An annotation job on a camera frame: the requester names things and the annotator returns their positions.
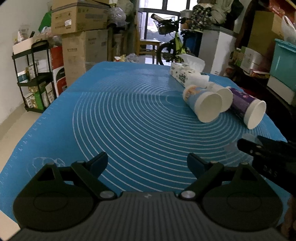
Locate tall brown cardboard box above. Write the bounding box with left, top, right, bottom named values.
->
left=248, top=11, right=283, bottom=58

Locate blue silicone baking mat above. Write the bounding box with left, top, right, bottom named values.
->
left=1, top=62, right=285, bottom=217

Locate white paper cup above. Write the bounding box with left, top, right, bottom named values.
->
left=207, top=82, right=233, bottom=113

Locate white carton box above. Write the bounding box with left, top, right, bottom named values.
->
left=240, top=46, right=263, bottom=73

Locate purple paper cup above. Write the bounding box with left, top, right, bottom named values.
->
left=227, top=87, right=266, bottom=130

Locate black metal shelf rack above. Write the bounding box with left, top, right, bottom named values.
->
left=11, top=40, right=57, bottom=113

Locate blue patterned paper cup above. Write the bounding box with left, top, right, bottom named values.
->
left=183, top=85, right=222, bottom=123

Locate teal plastic storage bin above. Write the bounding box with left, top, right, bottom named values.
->
left=270, top=39, right=296, bottom=92

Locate white cabinet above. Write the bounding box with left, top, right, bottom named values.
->
left=198, top=27, right=237, bottom=76

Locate upper cardboard box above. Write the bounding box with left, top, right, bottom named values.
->
left=51, top=0, right=110, bottom=35

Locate bicycle with basket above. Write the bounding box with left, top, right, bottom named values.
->
left=151, top=14, right=195, bottom=65

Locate lower cardboard box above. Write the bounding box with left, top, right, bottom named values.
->
left=62, top=30, right=108, bottom=86

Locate tissue pack with white tissue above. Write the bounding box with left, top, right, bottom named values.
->
left=170, top=54, right=210, bottom=88

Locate wooden chair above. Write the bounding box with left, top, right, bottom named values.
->
left=135, top=11, right=161, bottom=65

